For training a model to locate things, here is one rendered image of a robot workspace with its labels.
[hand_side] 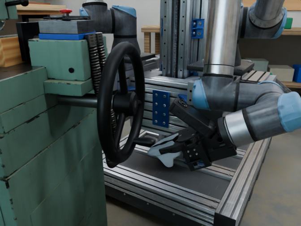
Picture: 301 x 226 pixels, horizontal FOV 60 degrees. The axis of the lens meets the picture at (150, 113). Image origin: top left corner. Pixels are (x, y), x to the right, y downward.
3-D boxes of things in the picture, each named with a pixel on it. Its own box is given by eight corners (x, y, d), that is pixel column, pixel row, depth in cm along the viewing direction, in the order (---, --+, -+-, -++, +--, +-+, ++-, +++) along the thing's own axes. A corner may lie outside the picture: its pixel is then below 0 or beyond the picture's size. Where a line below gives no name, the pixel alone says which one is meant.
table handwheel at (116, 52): (104, 73, 43) (146, 27, 67) (2, 68, 48) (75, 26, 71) (122, 191, 59) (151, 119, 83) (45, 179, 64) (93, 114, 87)
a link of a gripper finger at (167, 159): (152, 174, 65) (185, 165, 62) (141, 155, 64) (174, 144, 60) (156, 167, 68) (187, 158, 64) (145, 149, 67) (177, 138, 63)
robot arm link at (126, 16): (140, 35, 126) (139, 4, 121) (113, 35, 122) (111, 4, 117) (133, 33, 137) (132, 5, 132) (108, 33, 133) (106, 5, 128)
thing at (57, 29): (79, 40, 57) (76, 13, 55) (35, 39, 60) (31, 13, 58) (103, 35, 69) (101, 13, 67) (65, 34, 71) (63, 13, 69)
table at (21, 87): (14, 138, 39) (6, 100, 37) (-135, 119, 46) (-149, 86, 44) (133, 65, 94) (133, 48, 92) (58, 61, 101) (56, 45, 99)
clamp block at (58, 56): (83, 82, 59) (79, 41, 56) (32, 78, 62) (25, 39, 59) (109, 69, 72) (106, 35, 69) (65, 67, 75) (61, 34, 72)
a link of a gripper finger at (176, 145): (159, 158, 61) (193, 147, 57) (156, 153, 61) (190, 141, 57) (164, 148, 65) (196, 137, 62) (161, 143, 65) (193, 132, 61)
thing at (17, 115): (4, 134, 50) (0, 114, 48) (-81, 123, 54) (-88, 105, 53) (94, 83, 86) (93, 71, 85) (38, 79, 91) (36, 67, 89)
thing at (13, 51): (6, 67, 60) (1, 39, 57) (-1, 67, 60) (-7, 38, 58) (48, 56, 74) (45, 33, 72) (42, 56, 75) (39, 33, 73)
